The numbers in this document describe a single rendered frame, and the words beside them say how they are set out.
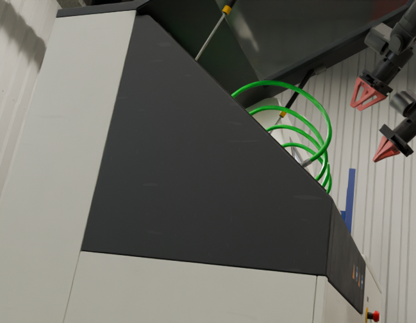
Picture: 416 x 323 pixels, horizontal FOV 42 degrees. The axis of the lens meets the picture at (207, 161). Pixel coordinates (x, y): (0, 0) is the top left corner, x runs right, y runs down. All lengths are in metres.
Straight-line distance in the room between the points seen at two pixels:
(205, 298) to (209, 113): 0.43
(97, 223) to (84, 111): 0.32
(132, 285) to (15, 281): 0.32
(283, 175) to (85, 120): 0.56
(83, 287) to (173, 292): 0.23
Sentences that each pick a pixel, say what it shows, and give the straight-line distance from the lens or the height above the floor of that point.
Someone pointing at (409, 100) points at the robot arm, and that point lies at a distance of 1.67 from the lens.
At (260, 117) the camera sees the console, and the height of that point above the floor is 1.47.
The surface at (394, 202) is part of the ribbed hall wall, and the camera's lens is 8.31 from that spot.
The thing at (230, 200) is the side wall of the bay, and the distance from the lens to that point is 1.18.
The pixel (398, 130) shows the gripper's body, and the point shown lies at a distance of 1.64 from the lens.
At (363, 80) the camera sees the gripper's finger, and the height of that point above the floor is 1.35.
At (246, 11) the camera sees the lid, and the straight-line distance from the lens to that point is 1.71.
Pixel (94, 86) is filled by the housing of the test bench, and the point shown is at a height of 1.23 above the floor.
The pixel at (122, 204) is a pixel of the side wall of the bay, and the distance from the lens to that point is 1.30.
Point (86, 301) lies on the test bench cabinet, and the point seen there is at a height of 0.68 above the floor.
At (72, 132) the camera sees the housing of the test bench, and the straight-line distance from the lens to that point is 1.46.
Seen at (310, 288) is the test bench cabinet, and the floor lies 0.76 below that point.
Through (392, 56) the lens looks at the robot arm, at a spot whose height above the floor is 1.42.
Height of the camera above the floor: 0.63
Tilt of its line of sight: 19 degrees up
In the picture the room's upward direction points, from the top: 10 degrees clockwise
